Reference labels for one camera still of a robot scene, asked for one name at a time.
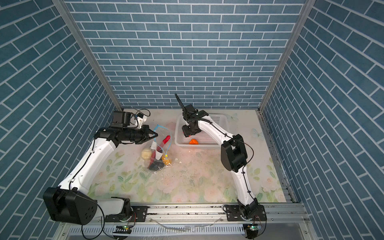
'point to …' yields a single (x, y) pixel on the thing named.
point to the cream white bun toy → (146, 154)
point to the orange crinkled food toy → (193, 141)
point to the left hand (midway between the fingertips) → (158, 134)
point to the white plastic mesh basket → (199, 139)
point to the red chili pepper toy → (159, 148)
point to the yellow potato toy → (166, 162)
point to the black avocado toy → (156, 165)
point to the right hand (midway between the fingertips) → (187, 130)
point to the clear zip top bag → (156, 156)
